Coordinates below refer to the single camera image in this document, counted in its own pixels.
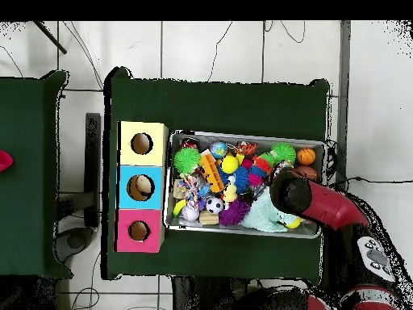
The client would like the mint knitted cloth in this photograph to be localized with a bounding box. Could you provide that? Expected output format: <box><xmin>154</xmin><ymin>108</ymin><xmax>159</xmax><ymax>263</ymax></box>
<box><xmin>240</xmin><ymin>188</ymin><xmax>291</xmax><ymax>233</ymax></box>

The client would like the small orange basketball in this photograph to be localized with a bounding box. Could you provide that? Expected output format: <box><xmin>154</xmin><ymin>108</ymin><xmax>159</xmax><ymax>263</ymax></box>
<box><xmin>295</xmin><ymin>147</ymin><xmax>317</xmax><ymax>166</ymax></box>

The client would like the globe print ball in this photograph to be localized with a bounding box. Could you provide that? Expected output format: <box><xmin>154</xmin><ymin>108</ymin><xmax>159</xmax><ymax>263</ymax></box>
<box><xmin>209</xmin><ymin>140</ymin><xmax>229</xmax><ymax>160</ymax></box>

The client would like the black panel stand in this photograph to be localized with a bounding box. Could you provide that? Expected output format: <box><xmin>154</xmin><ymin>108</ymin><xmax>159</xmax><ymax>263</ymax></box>
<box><xmin>84</xmin><ymin>112</ymin><xmax>102</xmax><ymax>228</ymax></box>

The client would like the black cable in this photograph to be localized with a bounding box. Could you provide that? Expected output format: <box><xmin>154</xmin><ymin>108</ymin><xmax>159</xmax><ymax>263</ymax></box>
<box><xmin>328</xmin><ymin>175</ymin><xmax>413</xmax><ymax>192</ymax></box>

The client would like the dark green tablecloth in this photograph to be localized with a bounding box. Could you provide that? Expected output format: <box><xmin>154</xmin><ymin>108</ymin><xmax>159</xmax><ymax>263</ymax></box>
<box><xmin>0</xmin><ymin>69</ymin><xmax>73</xmax><ymax>279</ymax></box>
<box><xmin>101</xmin><ymin>66</ymin><xmax>331</xmax><ymax>281</ymax></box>

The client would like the silver mesh bin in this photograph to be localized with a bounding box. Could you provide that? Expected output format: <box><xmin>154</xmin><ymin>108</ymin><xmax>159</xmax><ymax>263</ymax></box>
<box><xmin>164</xmin><ymin>129</ymin><xmax>326</xmax><ymax>240</ymax></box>

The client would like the yellow ball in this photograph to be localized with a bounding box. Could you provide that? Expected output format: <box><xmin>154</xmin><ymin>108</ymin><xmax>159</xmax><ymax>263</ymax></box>
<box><xmin>220</xmin><ymin>155</ymin><xmax>240</xmax><ymax>174</ymax></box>

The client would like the purple spiky toy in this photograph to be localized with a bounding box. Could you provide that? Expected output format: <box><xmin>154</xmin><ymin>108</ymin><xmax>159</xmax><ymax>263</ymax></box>
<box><xmin>218</xmin><ymin>197</ymin><xmax>252</xmax><ymax>227</ymax></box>

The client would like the orange plastic block tray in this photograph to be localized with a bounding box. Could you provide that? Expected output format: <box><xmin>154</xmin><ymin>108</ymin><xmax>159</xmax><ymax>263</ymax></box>
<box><xmin>198</xmin><ymin>152</ymin><xmax>226</xmax><ymax>194</ymax></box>

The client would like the brown toy football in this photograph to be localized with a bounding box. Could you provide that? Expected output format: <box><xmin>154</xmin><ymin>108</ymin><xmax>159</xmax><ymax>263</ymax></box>
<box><xmin>291</xmin><ymin>165</ymin><xmax>319</xmax><ymax>181</ymax></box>

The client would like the green spiky ball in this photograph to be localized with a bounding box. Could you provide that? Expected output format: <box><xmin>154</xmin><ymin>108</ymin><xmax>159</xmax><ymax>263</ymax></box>
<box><xmin>269</xmin><ymin>142</ymin><xmax>297</xmax><ymax>171</ymax></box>
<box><xmin>173</xmin><ymin>147</ymin><xmax>202</xmax><ymax>175</ymax></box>

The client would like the wooden three-hole box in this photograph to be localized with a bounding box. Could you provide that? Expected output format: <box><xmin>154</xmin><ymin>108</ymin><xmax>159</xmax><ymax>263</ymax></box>
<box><xmin>114</xmin><ymin>120</ymin><xmax>169</xmax><ymax>253</ymax></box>

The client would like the pink object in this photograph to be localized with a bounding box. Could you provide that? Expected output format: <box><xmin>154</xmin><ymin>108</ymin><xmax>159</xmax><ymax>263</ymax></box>
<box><xmin>0</xmin><ymin>149</ymin><xmax>15</xmax><ymax>174</ymax></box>

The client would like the gray rounded stand base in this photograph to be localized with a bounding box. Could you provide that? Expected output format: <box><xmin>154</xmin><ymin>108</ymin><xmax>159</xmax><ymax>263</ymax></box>
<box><xmin>54</xmin><ymin>226</ymin><xmax>95</xmax><ymax>263</ymax></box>

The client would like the black rod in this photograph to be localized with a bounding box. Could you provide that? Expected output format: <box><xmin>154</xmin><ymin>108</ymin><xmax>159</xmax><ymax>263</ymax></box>
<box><xmin>32</xmin><ymin>20</ymin><xmax>68</xmax><ymax>55</ymax></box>

